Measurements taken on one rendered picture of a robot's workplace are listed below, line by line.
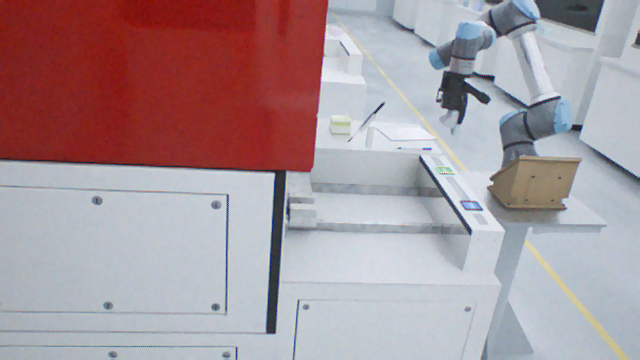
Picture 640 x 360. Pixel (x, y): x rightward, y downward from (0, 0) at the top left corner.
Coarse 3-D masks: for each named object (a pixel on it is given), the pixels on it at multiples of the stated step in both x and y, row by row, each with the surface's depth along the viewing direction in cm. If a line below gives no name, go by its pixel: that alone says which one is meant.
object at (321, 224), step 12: (288, 228) 159; (300, 228) 160; (312, 228) 160; (324, 228) 161; (336, 228) 161; (348, 228) 161; (360, 228) 162; (372, 228) 162; (384, 228) 163; (396, 228) 163; (408, 228) 163; (420, 228) 164; (432, 228) 164
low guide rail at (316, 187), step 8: (312, 184) 184; (320, 184) 185; (328, 184) 185; (336, 184) 186; (344, 184) 186; (352, 184) 187; (336, 192) 186; (344, 192) 186; (352, 192) 187; (360, 192) 187; (368, 192) 187; (376, 192) 188; (384, 192) 188; (392, 192) 188; (400, 192) 188; (408, 192) 189; (416, 192) 189
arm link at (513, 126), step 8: (512, 112) 196; (520, 112) 196; (504, 120) 198; (512, 120) 195; (520, 120) 193; (504, 128) 197; (512, 128) 194; (520, 128) 192; (528, 128) 190; (504, 136) 197; (512, 136) 194; (520, 136) 193; (528, 136) 192; (504, 144) 196
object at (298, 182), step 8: (288, 176) 181; (296, 176) 182; (304, 176) 182; (288, 184) 175; (296, 184) 176; (304, 184) 176; (288, 200) 168; (296, 224) 155; (304, 224) 155; (312, 224) 156
